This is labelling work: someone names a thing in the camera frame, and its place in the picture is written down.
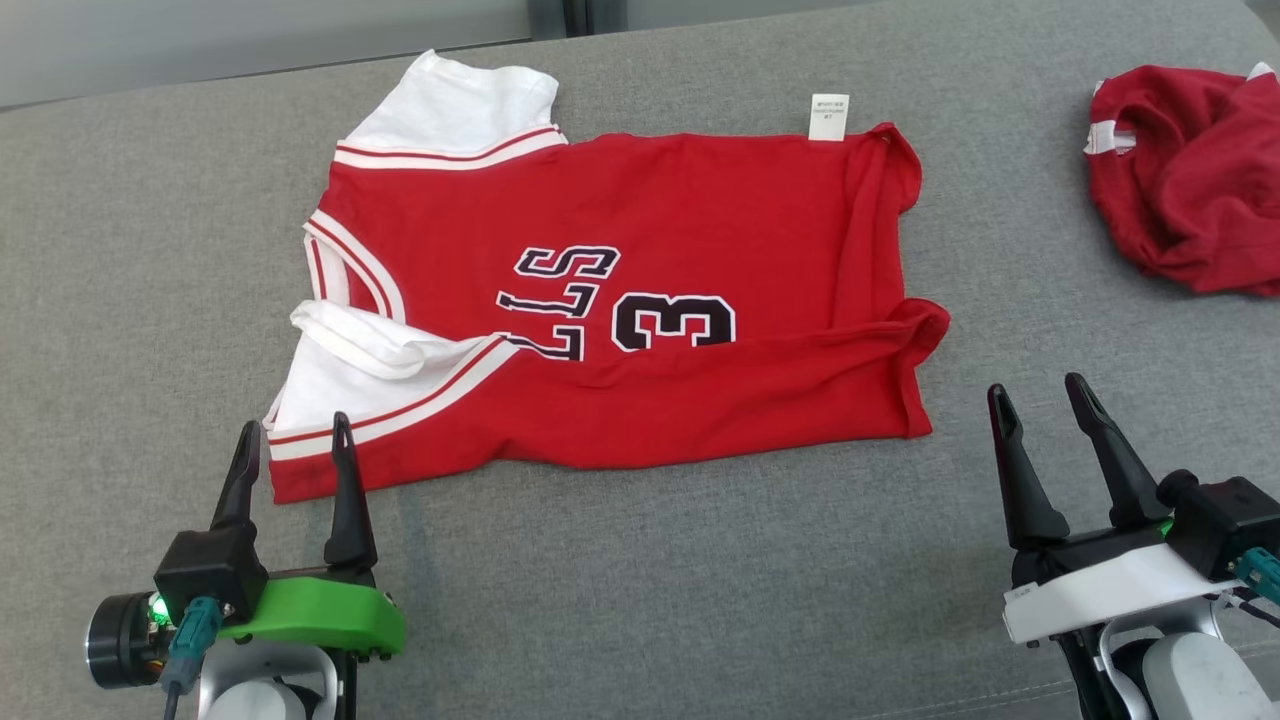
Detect grey vertical partition frame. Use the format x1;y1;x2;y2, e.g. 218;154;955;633
528;0;629;41

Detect red shorts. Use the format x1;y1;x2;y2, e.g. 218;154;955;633
1083;62;1280;299

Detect red white basketball jersey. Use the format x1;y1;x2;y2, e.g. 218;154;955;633
262;50;952;506

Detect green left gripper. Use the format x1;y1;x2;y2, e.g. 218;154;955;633
85;412;408;691

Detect left camera cable teal plug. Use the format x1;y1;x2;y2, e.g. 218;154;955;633
160;597;227;720

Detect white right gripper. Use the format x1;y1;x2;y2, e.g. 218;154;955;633
987;372;1247;647

